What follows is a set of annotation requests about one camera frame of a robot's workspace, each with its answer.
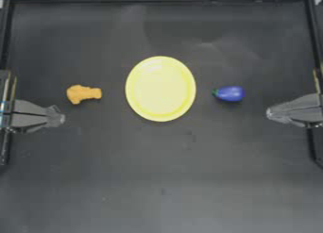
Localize purple toy eggplant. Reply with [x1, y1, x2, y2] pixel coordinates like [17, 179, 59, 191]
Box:
[210, 85, 246, 103]

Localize yellow plate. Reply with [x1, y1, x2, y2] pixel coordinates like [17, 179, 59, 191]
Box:
[123, 55, 198, 123]

